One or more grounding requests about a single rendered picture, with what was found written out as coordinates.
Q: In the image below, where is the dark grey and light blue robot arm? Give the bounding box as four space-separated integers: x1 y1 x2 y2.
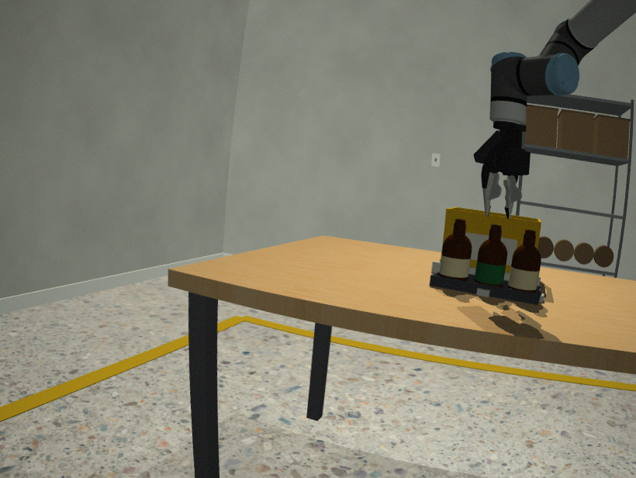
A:
489 0 636 125

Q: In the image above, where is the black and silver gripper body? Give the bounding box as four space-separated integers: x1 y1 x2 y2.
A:
488 121 531 175

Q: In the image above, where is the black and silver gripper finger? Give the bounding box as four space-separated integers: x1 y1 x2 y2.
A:
503 173 522 219
482 158 502 216

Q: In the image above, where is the brown glass bottle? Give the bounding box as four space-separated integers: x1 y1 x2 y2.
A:
439 219 472 281
474 224 507 287
508 230 541 293

